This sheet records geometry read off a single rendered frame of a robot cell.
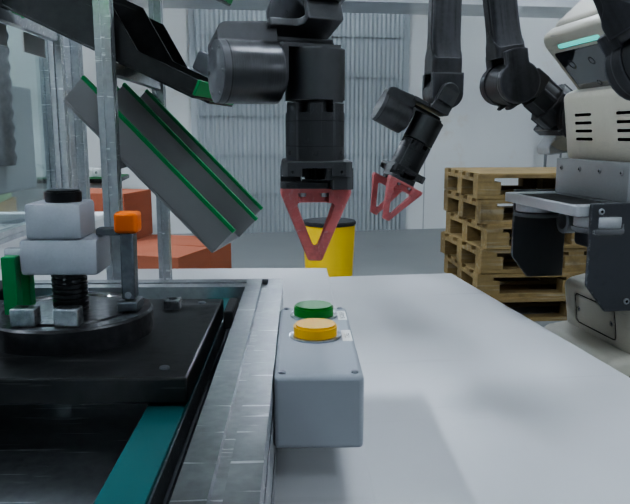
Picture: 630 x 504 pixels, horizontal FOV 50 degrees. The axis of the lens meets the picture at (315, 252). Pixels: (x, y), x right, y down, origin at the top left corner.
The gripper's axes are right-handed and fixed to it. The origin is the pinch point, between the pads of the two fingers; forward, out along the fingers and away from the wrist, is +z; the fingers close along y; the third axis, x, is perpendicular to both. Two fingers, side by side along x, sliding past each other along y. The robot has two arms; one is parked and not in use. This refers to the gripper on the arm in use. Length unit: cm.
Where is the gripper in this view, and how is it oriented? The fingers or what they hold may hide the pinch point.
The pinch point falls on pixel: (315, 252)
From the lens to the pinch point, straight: 68.3
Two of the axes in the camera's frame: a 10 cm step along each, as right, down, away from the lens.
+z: 0.0, 9.9, 1.7
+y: 0.4, 1.7, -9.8
